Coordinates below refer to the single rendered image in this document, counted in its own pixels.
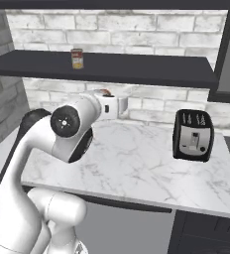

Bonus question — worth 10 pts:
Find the dark framed grey cabinet door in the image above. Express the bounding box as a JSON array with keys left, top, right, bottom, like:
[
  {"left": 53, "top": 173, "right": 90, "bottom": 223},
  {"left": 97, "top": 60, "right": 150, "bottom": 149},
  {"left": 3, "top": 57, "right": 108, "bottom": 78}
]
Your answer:
[{"left": 207, "top": 0, "right": 230, "bottom": 105}]

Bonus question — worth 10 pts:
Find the black and silver toaster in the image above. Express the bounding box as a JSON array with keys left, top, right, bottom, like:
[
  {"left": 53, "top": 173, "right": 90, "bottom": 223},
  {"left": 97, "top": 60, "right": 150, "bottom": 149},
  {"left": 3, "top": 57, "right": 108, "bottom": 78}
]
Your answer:
[{"left": 172, "top": 108, "right": 216, "bottom": 164}]

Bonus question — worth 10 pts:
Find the dark cabinet top board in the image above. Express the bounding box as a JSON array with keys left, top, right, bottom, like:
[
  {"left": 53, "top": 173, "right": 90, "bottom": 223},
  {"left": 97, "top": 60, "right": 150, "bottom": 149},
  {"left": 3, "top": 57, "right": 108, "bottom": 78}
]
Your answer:
[{"left": 0, "top": 0, "right": 230, "bottom": 11}]

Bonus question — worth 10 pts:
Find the red and yellow food can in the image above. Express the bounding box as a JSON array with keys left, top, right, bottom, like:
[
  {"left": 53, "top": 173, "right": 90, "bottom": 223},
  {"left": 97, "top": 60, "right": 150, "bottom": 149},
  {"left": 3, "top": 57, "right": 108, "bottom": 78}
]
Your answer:
[{"left": 70, "top": 48, "right": 84, "bottom": 70}]

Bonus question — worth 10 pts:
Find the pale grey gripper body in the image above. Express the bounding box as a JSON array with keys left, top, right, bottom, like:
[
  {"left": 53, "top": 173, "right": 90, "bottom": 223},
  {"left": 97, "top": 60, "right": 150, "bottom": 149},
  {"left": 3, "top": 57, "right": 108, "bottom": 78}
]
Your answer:
[{"left": 117, "top": 95, "right": 130, "bottom": 118}]

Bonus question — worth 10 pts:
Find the black oven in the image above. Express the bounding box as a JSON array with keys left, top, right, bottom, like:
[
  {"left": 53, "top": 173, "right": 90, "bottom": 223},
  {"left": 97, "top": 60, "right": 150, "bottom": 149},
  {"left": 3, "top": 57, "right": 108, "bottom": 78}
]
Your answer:
[{"left": 167, "top": 209, "right": 230, "bottom": 254}]

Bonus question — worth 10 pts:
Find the brown topped food can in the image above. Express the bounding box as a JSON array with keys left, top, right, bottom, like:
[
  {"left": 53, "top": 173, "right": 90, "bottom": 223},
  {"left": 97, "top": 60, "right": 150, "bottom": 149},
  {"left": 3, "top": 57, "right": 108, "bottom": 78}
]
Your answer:
[{"left": 94, "top": 88, "right": 115, "bottom": 98}]

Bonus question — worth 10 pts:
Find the dark cabinet shelf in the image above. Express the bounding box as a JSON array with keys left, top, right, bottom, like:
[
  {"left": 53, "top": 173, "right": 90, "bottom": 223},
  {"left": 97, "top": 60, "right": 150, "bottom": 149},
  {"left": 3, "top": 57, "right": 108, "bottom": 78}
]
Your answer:
[{"left": 0, "top": 49, "right": 219, "bottom": 89}]

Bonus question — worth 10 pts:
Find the grey cupboard front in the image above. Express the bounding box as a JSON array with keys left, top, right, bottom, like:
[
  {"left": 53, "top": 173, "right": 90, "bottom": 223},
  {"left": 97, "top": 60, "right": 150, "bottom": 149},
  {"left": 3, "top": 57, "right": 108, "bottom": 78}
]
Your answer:
[{"left": 74, "top": 199, "right": 176, "bottom": 254}]

